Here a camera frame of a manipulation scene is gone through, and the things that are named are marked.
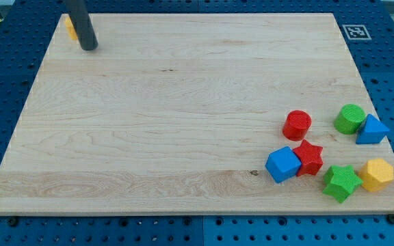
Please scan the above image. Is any white fiducial marker tag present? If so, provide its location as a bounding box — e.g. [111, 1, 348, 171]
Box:
[342, 24, 371, 40]

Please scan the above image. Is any green cylinder block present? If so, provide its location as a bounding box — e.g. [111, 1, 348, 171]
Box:
[333, 104, 366, 135]

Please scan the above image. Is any red star block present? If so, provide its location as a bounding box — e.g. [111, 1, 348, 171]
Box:
[293, 139, 324, 176]

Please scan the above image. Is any light wooden board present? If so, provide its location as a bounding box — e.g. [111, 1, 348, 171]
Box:
[0, 13, 394, 216]

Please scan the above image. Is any dark grey cylindrical robot stick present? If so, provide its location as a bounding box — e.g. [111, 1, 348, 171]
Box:
[63, 0, 98, 51]

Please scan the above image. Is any yellow hexagon block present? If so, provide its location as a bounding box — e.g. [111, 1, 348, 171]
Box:
[358, 159, 394, 192]

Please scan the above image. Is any blue cube block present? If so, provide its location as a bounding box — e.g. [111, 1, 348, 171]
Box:
[265, 146, 301, 183]

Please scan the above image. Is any red cylinder block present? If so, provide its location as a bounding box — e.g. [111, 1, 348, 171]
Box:
[283, 110, 312, 141]

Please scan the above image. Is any green star block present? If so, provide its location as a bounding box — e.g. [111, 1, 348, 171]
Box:
[322, 165, 363, 203]

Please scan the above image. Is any blue triangle block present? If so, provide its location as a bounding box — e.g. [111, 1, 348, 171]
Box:
[355, 114, 390, 144]

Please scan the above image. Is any yellow block behind stick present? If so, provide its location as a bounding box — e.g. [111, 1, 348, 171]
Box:
[64, 16, 78, 40]

